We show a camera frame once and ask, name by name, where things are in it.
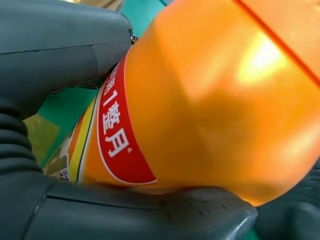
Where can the orange bottle with clear cap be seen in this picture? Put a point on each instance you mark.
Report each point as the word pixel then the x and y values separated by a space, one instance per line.
pixel 200 116

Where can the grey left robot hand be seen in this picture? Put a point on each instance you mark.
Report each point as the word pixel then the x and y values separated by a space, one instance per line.
pixel 50 39

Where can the yellow film wrapped board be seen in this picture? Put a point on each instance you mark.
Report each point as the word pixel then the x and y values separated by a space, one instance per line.
pixel 40 139

